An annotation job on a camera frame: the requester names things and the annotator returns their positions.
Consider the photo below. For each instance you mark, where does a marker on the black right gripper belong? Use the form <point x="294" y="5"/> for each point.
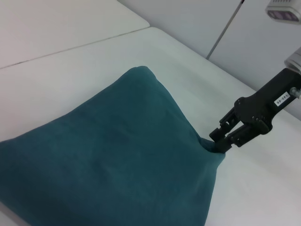
<point x="270" y="103"/>

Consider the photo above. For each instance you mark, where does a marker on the blue t-shirt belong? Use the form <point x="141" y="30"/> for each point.
<point x="105" y="153"/>

